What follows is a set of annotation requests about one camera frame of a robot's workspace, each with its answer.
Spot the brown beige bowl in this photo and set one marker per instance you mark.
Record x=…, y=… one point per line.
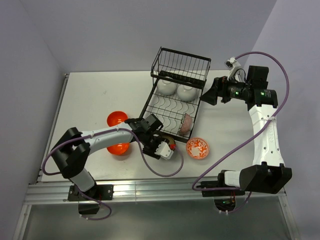
x=172, y=143

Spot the black wire dish rack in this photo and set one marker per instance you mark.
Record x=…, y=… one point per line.
x=184, y=69

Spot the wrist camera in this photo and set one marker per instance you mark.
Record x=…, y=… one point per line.
x=164, y=151
x=233, y=65

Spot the orange white patterned bowl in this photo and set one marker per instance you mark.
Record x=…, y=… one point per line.
x=197, y=148

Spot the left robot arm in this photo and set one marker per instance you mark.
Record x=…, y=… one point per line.
x=73, y=149

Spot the far orange bowl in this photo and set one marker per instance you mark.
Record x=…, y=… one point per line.
x=115, y=118

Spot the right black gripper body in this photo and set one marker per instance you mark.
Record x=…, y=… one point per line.
x=229, y=86

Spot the near orange bowl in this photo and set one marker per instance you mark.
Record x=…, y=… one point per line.
x=118, y=149

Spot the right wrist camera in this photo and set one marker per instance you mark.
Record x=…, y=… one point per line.
x=233, y=65

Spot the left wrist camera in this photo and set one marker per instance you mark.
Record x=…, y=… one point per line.
x=164, y=151

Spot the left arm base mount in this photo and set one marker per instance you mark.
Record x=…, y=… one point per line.
x=89, y=202

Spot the aluminium mounting rail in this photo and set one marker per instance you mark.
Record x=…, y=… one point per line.
x=150, y=190

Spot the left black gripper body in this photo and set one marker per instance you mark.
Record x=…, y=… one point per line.
x=151, y=143

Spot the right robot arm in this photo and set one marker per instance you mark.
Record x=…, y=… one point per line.
x=268, y=173

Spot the black white patterned bowl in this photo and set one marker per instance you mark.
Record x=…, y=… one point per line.
x=186, y=124

